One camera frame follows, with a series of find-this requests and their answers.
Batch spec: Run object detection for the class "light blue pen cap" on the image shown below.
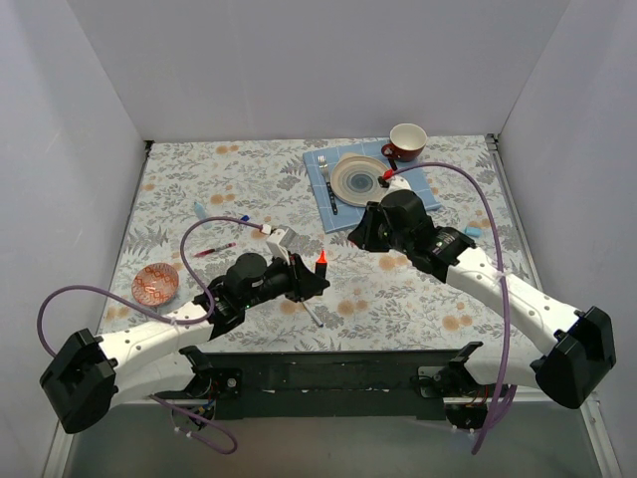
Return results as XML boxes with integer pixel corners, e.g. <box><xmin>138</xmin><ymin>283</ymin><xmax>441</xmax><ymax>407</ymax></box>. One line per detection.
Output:
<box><xmin>464</xmin><ymin>226</ymin><xmax>482</xmax><ymax>238</ymax></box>

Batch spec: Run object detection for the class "white grey pen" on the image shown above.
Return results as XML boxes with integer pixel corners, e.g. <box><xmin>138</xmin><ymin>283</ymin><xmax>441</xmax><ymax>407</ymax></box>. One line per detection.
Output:
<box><xmin>302</xmin><ymin>302</ymin><xmax>324</xmax><ymax>328</ymax></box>

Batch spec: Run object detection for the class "black orange highlighter pen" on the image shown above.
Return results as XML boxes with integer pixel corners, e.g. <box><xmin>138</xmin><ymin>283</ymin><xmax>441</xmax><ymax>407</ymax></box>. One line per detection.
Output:
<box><xmin>315</xmin><ymin>250</ymin><xmax>327</xmax><ymax>278</ymax></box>

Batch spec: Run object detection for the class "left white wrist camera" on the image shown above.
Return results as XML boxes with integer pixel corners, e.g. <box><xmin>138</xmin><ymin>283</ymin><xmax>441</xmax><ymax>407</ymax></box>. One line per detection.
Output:
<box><xmin>266</xmin><ymin>227</ymin><xmax>297</xmax><ymax>263</ymax></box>

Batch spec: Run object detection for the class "light blue pen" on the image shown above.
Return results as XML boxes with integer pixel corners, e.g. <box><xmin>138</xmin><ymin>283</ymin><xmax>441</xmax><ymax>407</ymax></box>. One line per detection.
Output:
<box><xmin>193</xmin><ymin>201</ymin><xmax>211</xmax><ymax>229</ymax></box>

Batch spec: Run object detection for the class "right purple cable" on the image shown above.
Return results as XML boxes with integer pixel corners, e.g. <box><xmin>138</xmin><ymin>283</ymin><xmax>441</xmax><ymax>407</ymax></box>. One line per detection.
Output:
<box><xmin>392</xmin><ymin>161</ymin><xmax>519</xmax><ymax>455</ymax></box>

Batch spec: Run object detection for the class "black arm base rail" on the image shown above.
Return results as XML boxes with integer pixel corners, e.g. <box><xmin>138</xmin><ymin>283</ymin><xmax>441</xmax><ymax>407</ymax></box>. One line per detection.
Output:
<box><xmin>160</xmin><ymin>343</ymin><xmax>495</xmax><ymax>420</ymax></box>

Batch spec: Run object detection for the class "fork with black handle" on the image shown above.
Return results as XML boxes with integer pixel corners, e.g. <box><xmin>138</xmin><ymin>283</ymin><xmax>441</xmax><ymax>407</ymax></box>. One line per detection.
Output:
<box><xmin>318</xmin><ymin>155</ymin><xmax>338</xmax><ymax>215</ymax></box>

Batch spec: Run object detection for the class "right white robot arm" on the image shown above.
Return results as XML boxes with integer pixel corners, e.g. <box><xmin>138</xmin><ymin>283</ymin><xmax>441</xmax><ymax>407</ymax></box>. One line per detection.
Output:
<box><xmin>348</xmin><ymin>189</ymin><xmax>616</xmax><ymax>409</ymax></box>

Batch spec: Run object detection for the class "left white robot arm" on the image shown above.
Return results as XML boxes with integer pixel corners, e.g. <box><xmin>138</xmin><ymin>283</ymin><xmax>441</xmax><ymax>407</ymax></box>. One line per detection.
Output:
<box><xmin>40</xmin><ymin>253</ymin><xmax>329</xmax><ymax>434</ymax></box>

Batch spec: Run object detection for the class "red patterned small bowl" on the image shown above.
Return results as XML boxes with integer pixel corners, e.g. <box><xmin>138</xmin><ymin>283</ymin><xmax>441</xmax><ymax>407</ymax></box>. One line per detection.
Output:
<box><xmin>131</xmin><ymin>263</ymin><xmax>179</xmax><ymax>307</ymax></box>

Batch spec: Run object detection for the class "red white cup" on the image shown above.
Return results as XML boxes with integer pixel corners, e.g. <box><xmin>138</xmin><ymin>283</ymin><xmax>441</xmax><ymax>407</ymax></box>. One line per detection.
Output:
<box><xmin>381</xmin><ymin>123</ymin><xmax>428</xmax><ymax>162</ymax></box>

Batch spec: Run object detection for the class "blue checked cloth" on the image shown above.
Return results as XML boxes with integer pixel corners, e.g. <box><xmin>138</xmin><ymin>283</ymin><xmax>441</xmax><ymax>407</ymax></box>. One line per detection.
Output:
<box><xmin>303</xmin><ymin>137</ymin><xmax>443</xmax><ymax>235</ymax></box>

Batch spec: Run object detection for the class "red pen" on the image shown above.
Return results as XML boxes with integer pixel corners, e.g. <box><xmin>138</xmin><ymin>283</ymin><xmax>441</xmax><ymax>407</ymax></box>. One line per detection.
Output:
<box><xmin>193</xmin><ymin>242</ymin><xmax>237</xmax><ymax>258</ymax></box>

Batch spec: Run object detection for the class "beige blue plate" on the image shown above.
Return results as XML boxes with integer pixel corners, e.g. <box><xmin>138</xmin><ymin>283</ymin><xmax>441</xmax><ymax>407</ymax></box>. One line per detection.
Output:
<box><xmin>329</xmin><ymin>153</ymin><xmax>388</xmax><ymax>207</ymax></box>

